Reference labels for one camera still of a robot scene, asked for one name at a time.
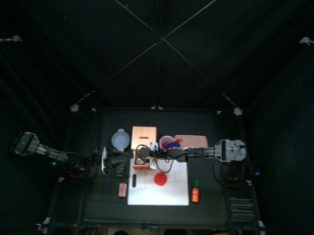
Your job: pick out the wooden pull-out drawer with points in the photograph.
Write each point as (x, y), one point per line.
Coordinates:
(141, 164)

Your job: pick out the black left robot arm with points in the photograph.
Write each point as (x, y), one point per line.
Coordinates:
(44, 150)

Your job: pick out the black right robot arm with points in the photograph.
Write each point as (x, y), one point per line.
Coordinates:
(220, 150)

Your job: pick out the wooden drawer cabinet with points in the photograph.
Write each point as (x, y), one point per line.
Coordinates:
(143, 137)

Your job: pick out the red dough piece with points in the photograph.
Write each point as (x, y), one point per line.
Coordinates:
(160, 179)

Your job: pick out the clear cup with utensils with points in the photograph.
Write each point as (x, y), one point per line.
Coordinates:
(169, 142)

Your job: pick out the pink rectangular block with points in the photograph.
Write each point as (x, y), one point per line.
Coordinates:
(121, 189)

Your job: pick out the pink rectangular board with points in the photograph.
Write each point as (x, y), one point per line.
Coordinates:
(192, 141)

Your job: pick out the white cutting board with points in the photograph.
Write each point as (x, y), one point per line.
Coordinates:
(159, 191)

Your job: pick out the orange toy carrot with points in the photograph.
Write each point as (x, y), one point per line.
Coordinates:
(195, 191)

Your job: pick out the silver frame clamp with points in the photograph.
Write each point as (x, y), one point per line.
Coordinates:
(14, 39)
(73, 107)
(156, 107)
(238, 111)
(306, 40)

